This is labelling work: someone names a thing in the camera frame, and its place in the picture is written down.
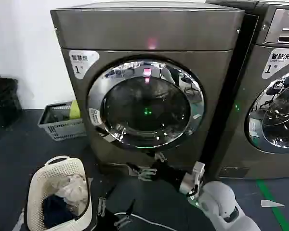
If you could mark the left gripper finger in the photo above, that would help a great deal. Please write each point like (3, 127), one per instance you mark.
(126, 219)
(102, 205)

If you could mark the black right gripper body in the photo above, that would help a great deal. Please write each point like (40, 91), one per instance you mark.
(168, 173)

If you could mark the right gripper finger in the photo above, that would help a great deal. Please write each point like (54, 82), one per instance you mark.
(160, 157)
(145, 173)

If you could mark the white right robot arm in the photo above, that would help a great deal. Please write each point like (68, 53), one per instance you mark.
(219, 199)

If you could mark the black robot torso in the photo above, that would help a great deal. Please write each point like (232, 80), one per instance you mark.
(156, 204)

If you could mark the white crumpled garment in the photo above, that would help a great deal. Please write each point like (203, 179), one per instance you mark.
(71, 188)

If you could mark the dark blue garment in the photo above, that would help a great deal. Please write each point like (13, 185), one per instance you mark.
(56, 210)

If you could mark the round chrome glass dryer door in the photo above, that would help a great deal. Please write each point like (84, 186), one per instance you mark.
(279, 115)
(147, 106)

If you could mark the white perforated laundry basket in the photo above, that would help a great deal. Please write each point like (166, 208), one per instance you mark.
(62, 168)

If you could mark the small white label sticker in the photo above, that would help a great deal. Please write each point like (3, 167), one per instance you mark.
(95, 116)

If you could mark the grey plastic slotted basket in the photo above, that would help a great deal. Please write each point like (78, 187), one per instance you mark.
(62, 130)

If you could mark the yellow-green item in basket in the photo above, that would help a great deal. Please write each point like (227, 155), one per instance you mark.
(74, 111)

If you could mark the white paper scrap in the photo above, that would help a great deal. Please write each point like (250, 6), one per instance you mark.
(271, 203)

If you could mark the green floor tape strip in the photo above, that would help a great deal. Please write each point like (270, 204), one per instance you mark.
(272, 199)

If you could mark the white number sticker on dryer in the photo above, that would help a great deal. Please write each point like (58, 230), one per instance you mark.
(83, 63)
(277, 62)

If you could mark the grey dryer with round door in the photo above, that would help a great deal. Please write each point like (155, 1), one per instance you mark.
(144, 29)

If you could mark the grey dryer with control panel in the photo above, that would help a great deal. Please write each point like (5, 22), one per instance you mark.
(262, 60)

